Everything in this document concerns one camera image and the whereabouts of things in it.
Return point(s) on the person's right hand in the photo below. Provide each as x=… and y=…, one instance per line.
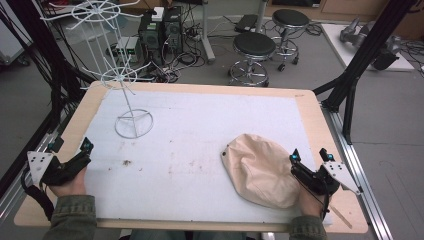
x=309, y=201

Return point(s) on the small white box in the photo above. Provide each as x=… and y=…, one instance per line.
x=158, y=14

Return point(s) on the beige cap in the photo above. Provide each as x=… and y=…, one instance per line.
x=261, y=170

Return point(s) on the white platform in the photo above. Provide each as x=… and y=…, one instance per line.
x=336, y=43

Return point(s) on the flat black case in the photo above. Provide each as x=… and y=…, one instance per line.
x=246, y=22

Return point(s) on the white foam mat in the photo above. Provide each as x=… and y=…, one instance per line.
x=186, y=156

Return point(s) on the white and green device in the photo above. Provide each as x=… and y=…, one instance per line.
x=128, y=48

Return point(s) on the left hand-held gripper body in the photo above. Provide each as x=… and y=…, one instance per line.
x=50, y=170

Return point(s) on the thin wooden stick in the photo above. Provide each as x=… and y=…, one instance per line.
x=340, y=216

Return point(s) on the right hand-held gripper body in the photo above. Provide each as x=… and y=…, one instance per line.
x=328, y=178

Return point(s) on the person's left hand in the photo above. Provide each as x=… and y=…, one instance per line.
x=68, y=187

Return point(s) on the grey table leg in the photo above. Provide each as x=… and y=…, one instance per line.
x=207, y=36

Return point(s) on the aluminium rail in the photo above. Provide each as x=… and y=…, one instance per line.
x=20, y=190
x=358, y=173

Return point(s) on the black metal frame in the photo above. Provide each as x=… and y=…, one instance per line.
x=50, y=66
x=366, y=50

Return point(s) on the black computer tower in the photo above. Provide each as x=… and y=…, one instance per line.
x=150, y=36
x=173, y=30

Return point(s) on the black round stool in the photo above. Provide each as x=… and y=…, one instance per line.
x=253, y=45
x=290, y=18

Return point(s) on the white wheeled cabinet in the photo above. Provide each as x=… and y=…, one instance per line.
x=10, y=41

